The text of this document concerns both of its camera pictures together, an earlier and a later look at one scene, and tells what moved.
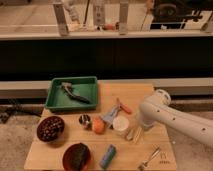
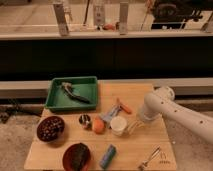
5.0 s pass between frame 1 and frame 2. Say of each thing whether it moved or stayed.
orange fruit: stayed
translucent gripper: moved
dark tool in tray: stayed
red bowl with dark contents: stayed
